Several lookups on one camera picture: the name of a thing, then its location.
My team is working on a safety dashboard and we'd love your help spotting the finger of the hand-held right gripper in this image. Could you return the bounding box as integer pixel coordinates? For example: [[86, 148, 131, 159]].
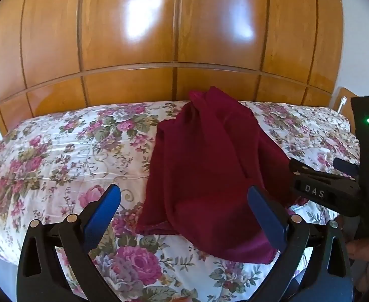
[[289, 158, 358, 182]]

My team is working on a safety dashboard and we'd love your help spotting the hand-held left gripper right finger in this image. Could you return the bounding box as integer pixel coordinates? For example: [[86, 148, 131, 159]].
[[247, 185, 354, 302]]

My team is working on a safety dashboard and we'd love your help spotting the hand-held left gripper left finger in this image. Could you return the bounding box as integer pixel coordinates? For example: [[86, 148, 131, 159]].
[[16, 184, 122, 302]]

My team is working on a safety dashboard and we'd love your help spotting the dark red cloth garment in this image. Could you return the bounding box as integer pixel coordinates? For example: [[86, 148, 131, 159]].
[[136, 86, 311, 264]]

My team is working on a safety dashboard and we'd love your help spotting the person's right hand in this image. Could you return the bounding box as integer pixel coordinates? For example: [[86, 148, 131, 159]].
[[346, 237, 369, 293]]

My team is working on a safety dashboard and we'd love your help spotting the floral bedspread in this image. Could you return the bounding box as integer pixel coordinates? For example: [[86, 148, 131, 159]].
[[0, 100, 361, 302]]

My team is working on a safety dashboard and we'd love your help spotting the wooden wardrobe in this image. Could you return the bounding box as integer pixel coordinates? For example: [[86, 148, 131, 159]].
[[0, 0, 344, 136]]

